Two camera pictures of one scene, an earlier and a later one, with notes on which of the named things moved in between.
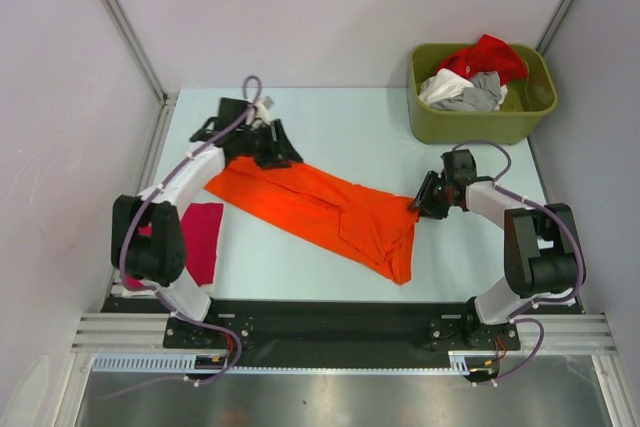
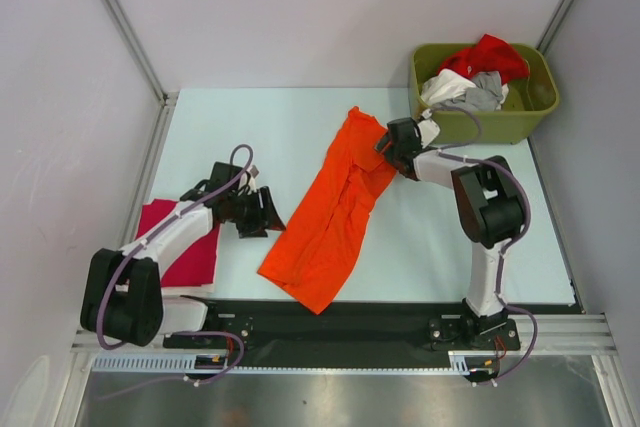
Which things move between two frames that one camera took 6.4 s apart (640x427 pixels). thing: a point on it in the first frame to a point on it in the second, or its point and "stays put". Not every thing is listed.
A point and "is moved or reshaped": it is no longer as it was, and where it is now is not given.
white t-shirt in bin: (442, 85) stays put
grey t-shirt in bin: (483, 96) stays put
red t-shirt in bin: (490, 54) stays put
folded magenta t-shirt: (201, 227) stays put
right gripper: (423, 201) to (390, 156)
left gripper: (280, 154) to (272, 220)
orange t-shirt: (375, 229) is moved or reshaped
